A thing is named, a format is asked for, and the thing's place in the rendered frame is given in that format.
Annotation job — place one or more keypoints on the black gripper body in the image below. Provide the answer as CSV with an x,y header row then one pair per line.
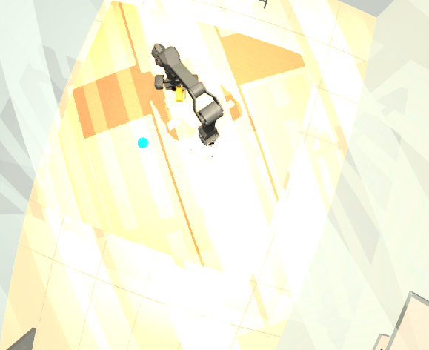
x,y
160,82

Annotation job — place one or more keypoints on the cyan circle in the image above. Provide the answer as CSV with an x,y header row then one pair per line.
x,y
142,142

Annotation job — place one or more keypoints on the yellow cylinder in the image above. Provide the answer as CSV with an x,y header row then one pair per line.
x,y
179,94

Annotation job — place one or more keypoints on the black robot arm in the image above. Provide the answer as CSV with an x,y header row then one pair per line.
x,y
169,59

